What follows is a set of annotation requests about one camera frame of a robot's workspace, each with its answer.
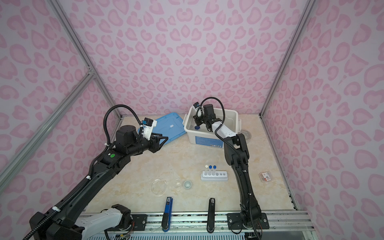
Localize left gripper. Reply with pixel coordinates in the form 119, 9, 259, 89
127, 132, 169, 158

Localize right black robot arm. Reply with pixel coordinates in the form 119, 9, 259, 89
194, 103, 262, 229

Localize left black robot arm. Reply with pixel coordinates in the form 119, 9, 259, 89
24, 125, 169, 240

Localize white plastic storage bin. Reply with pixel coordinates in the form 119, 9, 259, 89
183, 105, 242, 150

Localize blue plastic bin lid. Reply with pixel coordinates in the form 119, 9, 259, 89
152, 113, 186, 144

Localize clear tape roll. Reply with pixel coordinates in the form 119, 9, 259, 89
240, 130, 252, 141

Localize white test tube rack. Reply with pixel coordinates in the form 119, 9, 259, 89
201, 170, 229, 182

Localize blue stapler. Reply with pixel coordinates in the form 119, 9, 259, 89
161, 197, 173, 232

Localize small red labelled box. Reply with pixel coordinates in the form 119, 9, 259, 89
259, 172, 273, 183

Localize black stapler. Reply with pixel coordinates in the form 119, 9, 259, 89
207, 198, 216, 234

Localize right black corrugated cable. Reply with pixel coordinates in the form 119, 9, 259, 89
200, 96, 262, 240

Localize black corrugated cable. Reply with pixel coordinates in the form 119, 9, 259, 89
200, 96, 262, 240
22, 104, 142, 240

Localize left black corrugated cable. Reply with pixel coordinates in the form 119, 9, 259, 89
22, 104, 142, 240

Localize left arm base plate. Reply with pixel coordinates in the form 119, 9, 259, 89
107, 214, 148, 232

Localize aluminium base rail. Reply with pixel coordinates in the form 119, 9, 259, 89
56, 209, 319, 240

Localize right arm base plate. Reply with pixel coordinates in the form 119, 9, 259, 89
226, 213, 270, 231

